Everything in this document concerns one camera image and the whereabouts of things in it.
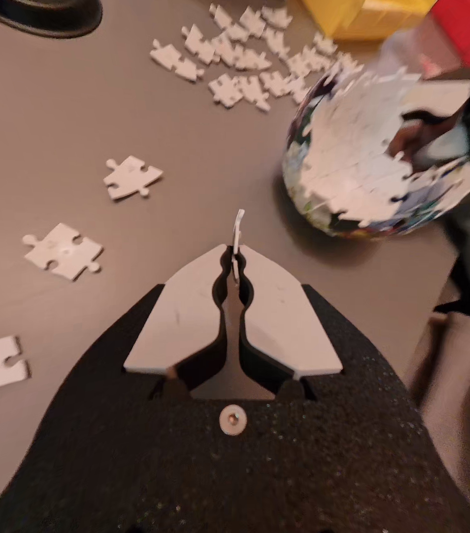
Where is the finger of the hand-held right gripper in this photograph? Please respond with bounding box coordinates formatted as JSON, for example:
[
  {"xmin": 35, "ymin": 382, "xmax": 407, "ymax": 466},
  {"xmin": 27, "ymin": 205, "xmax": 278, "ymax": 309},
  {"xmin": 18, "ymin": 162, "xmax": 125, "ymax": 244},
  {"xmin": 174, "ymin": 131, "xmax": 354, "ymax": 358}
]
[
  {"xmin": 410, "ymin": 162, "xmax": 470, "ymax": 211},
  {"xmin": 399, "ymin": 78, "xmax": 470, "ymax": 126}
]

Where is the yellow box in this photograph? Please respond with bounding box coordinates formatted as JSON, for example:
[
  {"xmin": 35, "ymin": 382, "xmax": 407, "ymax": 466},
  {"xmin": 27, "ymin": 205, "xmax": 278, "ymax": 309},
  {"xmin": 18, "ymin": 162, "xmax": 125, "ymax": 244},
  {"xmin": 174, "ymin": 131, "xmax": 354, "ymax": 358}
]
[{"xmin": 301, "ymin": 0, "xmax": 439, "ymax": 41}]

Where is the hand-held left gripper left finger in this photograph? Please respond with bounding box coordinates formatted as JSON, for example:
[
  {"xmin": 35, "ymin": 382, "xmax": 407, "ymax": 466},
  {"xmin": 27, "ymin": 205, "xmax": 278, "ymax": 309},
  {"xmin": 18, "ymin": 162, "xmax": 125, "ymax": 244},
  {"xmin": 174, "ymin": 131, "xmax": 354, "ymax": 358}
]
[{"xmin": 122, "ymin": 243, "xmax": 231, "ymax": 392}]

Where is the clear plastic bag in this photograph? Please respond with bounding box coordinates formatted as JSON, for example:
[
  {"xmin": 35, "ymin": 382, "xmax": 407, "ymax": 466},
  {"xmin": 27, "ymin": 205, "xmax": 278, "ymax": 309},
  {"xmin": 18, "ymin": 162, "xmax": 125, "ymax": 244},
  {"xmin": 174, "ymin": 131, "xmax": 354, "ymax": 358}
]
[{"xmin": 378, "ymin": 17, "xmax": 466, "ymax": 82}]

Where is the colourful puzzle ball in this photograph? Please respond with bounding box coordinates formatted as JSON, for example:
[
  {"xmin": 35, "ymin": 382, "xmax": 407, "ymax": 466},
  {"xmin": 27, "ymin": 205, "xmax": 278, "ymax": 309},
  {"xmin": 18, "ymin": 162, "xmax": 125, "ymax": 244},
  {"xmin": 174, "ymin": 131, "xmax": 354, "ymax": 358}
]
[{"xmin": 282, "ymin": 67, "xmax": 470, "ymax": 242}]

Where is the pile of puzzle pieces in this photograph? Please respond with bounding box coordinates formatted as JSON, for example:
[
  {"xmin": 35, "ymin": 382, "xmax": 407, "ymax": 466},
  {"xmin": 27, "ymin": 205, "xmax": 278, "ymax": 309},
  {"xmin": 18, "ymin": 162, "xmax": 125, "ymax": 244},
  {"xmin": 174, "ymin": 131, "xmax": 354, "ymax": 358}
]
[{"xmin": 149, "ymin": 2, "xmax": 365, "ymax": 113}]

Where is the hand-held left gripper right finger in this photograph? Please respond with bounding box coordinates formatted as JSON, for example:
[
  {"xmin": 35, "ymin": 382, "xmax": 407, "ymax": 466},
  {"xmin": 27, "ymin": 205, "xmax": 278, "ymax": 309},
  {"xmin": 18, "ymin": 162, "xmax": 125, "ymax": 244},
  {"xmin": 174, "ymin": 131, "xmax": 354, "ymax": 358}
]
[{"xmin": 238, "ymin": 245, "xmax": 344, "ymax": 394}]

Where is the person's grey clothing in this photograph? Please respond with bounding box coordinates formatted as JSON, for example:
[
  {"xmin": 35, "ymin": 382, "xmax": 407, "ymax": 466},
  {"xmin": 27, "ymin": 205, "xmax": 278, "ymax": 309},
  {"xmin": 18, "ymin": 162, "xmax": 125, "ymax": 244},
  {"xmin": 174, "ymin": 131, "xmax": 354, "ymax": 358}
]
[{"xmin": 408, "ymin": 312, "xmax": 470, "ymax": 533}]

